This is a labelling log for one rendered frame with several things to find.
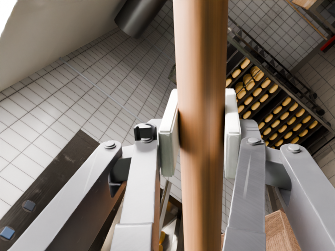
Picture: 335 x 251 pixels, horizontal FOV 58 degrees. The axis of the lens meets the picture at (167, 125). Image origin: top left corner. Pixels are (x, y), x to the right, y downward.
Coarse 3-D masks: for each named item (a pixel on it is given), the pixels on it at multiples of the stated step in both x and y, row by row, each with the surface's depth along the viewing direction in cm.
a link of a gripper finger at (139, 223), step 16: (144, 128) 16; (144, 144) 16; (144, 160) 14; (144, 176) 13; (160, 176) 17; (128, 192) 12; (144, 192) 12; (128, 208) 11; (144, 208) 11; (128, 224) 10; (144, 224) 10; (112, 240) 9; (128, 240) 9; (144, 240) 9
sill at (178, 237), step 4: (180, 216) 213; (176, 220) 214; (180, 220) 209; (176, 224) 210; (180, 224) 205; (176, 228) 206; (180, 228) 203; (176, 232) 202; (180, 232) 200; (176, 236) 198; (180, 236) 197; (176, 240) 194; (180, 240) 195; (172, 244) 195; (176, 244) 191; (180, 244) 192; (172, 248) 192; (176, 248) 188; (180, 248) 190
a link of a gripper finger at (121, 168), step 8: (152, 120) 19; (160, 120) 19; (128, 152) 16; (120, 160) 15; (128, 160) 16; (160, 160) 17; (112, 168) 16; (120, 168) 16; (128, 168) 16; (160, 168) 17; (112, 176) 16; (120, 176) 16; (128, 176) 16
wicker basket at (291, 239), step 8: (272, 216) 206; (280, 216) 204; (272, 224) 208; (280, 224) 208; (288, 224) 195; (272, 232) 211; (280, 232) 209; (288, 232) 187; (272, 240) 211; (280, 240) 205; (288, 240) 179; (296, 240) 186; (272, 248) 206; (280, 248) 200; (288, 248) 194; (296, 248) 179
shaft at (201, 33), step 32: (192, 0) 15; (224, 0) 16; (192, 32) 16; (224, 32) 16; (192, 64) 17; (224, 64) 17; (192, 96) 18; (224, 96) 18; (192, 128) 19; (192, 160) 20; (192, 192) 21; (192, 224) 22
